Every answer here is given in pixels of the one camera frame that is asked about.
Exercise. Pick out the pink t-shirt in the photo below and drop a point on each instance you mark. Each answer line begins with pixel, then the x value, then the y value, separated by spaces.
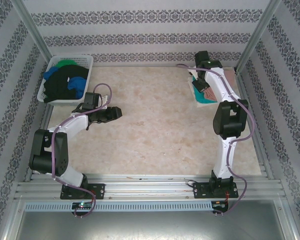
pixel 211 95

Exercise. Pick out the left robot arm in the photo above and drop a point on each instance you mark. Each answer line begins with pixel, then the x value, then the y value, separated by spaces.
pixel 70 123

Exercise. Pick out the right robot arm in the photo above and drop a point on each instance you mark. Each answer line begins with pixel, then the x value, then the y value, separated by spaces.
pixel 225 160

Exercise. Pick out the teal folded cloth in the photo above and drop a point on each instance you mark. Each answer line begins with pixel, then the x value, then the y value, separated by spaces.
pixel 202 105

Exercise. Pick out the blue t-shirt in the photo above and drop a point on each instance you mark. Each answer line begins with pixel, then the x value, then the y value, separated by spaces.
pixel 77 83

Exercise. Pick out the black t-shirt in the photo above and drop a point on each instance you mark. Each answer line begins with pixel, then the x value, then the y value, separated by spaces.
pixel 62 82

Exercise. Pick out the white plastic laundry basket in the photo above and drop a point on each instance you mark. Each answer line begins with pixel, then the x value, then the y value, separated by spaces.
pixel 88 60

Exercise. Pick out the green t-shirt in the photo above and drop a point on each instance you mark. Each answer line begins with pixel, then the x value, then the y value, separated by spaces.
pixel 66 62

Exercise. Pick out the small circuit board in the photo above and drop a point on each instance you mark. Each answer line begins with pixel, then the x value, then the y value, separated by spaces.
pixel 218 204
pixel 82 205

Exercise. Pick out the grey metal panel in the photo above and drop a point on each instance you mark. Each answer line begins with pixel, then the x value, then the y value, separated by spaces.
pixel 150 227

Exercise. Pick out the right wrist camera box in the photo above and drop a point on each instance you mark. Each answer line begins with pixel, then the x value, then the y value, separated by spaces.
pixel 202 56

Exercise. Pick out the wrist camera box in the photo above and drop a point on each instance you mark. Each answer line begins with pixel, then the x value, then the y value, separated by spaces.
pixel 202 56
pixel 92 100

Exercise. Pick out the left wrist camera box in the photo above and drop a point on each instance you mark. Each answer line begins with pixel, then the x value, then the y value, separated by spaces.
pixel 92 100

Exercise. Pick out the aluminium side rail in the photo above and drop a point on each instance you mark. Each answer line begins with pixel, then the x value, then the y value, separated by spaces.
pixel 265 167
pixel 47 112

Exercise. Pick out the aluminium corner post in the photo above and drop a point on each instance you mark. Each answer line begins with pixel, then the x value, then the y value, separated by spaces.
pixel 260 32
pixel 32 27

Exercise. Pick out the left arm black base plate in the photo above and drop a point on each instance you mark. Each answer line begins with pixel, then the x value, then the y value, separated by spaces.
pixel 97 188

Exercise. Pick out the aluminium mounting rail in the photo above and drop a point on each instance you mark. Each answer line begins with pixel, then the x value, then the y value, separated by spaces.
pixel 150 188

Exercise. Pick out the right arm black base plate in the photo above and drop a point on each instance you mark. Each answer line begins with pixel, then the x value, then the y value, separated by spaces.
pixel 198 191

